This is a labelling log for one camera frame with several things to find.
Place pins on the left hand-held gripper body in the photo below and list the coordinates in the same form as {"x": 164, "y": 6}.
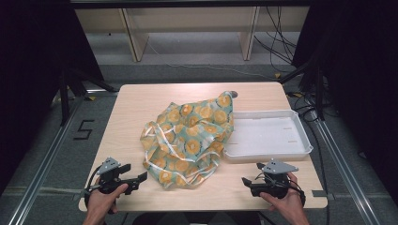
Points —
{"x": 110, "y": 178}

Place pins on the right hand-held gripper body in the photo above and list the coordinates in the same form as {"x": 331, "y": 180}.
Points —
{"x": 275, "y": 182}

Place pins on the white plastic tray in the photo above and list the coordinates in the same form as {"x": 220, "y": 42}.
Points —
{"x": 266, "y": 137}

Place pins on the green yellow patterned cloth bag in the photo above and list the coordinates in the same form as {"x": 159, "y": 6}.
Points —
{"x": 187, "y": 140}

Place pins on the person's right hand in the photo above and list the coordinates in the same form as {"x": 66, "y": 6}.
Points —
{"x": 288, "y": 200}

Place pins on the person's left hand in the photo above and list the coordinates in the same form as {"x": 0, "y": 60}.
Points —
{"x": 100, "y": 199}

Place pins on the yellow tape piece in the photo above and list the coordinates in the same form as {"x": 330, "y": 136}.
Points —
{"x": 298, "y": 94}
{"x": 91, "y": 98}
{"x": 277, "y": 75}

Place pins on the black metal stand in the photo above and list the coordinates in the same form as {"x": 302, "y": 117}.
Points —
{"x": 67, "y": 93}
{"x": 316, "y": 87}

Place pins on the dark curtain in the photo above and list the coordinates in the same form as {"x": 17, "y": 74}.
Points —
{"x": 363, "y": 78}
{"x": 31, "y": 78}

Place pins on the light wooden shelf unit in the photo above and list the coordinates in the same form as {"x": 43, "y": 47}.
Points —
{"x": 191, "y": 31}

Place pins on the aluminium floor rail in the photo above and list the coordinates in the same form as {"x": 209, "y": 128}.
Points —
{"x": 40, "y": 165}
{"x": 347, "y": 172}

